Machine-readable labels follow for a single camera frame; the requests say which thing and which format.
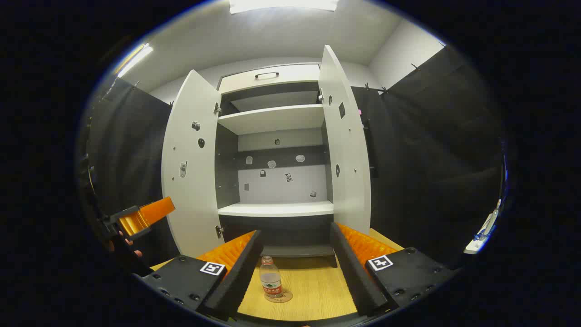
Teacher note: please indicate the cabinet door with camera sticker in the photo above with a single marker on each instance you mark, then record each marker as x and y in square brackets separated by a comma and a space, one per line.
[190, 195]

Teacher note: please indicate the white cabinet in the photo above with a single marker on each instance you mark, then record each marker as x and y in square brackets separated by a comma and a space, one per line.
[277, 181]

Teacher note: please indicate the long ceiling light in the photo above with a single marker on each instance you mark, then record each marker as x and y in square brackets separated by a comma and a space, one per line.
[134, 60]

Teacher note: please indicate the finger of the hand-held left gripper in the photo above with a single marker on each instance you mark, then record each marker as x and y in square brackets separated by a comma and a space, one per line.
[156, 210]

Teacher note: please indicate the round cork coaster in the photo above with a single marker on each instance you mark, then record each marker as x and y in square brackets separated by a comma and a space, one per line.
[287, 297]

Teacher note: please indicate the black backdrop cloth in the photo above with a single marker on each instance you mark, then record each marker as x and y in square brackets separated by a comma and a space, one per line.
[431, 159]
[127, 150]

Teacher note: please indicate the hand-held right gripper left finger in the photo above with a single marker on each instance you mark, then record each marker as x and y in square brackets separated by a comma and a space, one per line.
[240, 277]

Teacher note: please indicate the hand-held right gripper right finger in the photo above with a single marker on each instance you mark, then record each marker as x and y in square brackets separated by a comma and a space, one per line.
[358, 281]

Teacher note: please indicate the white cabinet shelf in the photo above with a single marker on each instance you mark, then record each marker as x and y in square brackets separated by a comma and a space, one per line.
[277, 209]
[272, 119]

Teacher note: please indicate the rectangular ceiling light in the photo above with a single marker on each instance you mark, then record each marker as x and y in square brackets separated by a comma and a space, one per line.
[283, 4]

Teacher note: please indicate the white side table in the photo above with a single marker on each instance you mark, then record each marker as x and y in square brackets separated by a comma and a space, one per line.
[479, 243]

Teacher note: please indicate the cabinet door with cat sticker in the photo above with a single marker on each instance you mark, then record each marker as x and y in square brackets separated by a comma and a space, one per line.
[347, 181]

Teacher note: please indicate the clear plastic water bottle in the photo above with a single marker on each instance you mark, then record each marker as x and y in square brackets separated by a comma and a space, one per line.
[271, 279]

